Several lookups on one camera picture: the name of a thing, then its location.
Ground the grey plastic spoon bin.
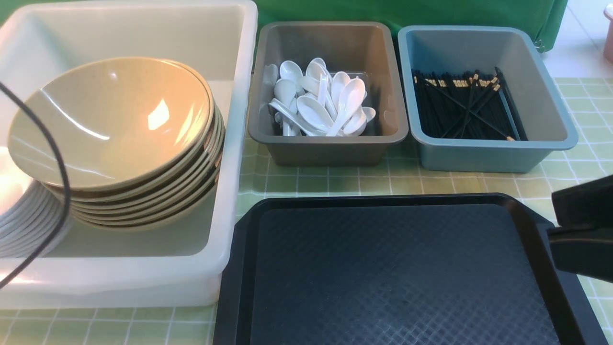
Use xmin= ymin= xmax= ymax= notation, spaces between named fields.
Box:
xmin=247 ymin=22 xmax=409 ymax=166

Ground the large white plastic tub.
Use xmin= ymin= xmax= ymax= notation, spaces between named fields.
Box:
xmin=1 ymin=0 xmax=258 ymax=310

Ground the stack of white dishes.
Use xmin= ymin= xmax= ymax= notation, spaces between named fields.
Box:
xmin=0 ymin=144 xmax=72 ymax=258

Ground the black cable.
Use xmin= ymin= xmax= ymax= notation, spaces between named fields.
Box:
xmin=0 ymin=81 xmax=71 ymax=289

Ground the pile of black chopsticks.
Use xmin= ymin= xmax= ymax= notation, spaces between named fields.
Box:
xmin=411 ymin=66 xmax=528 ymax=140

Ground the black serving tray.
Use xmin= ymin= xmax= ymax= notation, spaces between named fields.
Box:
xmin=212 ymin=194 xmax=607 ymax=345

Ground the green cloth backdrop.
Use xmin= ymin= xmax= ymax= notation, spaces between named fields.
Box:
xmin=255 ymin=0 xmax=567 ymax=52

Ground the stack of tan bowls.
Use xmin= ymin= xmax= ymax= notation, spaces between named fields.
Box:
xmin=41 ymin=60 xmax=226 ymax=232

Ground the pile of white spoons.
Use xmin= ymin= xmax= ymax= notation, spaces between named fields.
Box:
xmin=261 ymin=57 xmax=351 ymax=136

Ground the tan noodle bowl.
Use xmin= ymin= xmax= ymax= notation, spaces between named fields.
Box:
xmin=25 ymin=57 xmax=217 ymax=191

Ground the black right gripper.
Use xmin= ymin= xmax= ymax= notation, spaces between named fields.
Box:
xmin=547 ymin=175 xmax=613 ymax=283

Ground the green checkered tablecloth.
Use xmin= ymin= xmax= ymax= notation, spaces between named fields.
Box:
xmin=1 ymin=77 xmax=613 ymax=345

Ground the blue plastic chopstick bin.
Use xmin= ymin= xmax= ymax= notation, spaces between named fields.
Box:
xmin=397 ymin=25 xmax=578 ymax=173

